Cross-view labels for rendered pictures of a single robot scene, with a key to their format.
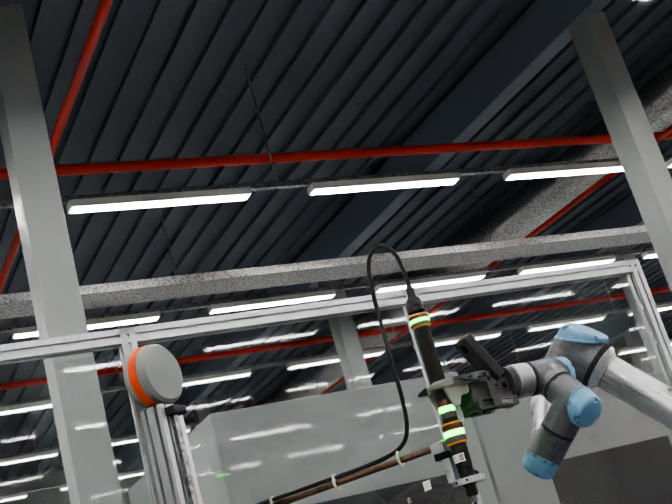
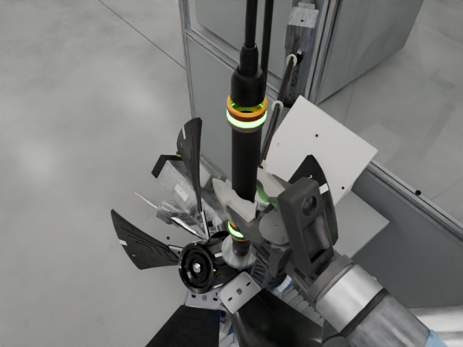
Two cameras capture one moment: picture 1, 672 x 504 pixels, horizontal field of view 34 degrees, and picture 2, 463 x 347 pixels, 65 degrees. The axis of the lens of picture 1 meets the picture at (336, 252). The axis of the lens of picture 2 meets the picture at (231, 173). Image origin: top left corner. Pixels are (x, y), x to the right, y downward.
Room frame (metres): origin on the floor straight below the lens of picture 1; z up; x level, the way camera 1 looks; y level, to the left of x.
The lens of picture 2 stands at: (2.18, -0.42, 2.03)
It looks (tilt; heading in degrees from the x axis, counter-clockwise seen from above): 52 degrees down; 79
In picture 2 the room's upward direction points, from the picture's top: straight up
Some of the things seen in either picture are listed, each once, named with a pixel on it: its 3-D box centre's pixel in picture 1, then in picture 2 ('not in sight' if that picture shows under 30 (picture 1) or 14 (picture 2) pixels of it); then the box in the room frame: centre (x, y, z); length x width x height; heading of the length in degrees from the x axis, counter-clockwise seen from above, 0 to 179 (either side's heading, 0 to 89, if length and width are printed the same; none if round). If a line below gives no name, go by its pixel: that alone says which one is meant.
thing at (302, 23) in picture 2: not in sight; (301, 27); (2.54, 0.43, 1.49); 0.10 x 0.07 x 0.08; 63
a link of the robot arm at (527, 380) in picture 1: (516, 381); (348, 293); (2.35, -0.30, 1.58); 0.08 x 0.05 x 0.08; 28
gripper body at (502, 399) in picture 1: (487, 390); (297, 250); (2.31, -0.23, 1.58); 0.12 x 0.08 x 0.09; 118
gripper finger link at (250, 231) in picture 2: (466, 379); (255, 222); (2.26, -0.19, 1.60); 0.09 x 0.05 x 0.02; 129
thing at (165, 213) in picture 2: not in sight; (167, 214); (2.10, 0.18, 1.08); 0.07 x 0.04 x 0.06; 129
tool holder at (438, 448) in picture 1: (458, 461); (242, 234); (2.26, -0.12, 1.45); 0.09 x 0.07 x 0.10; 63
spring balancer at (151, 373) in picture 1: (153, 376); not in sight; (2.58, 0.51, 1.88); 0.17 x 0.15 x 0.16; 118
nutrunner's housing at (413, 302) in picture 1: (440, 387); (243, 188); (2.26, -0.13, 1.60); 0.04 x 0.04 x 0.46
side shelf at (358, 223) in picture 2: not in sight; (329, 208); (2.69, 0.23, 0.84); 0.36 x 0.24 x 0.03; 118
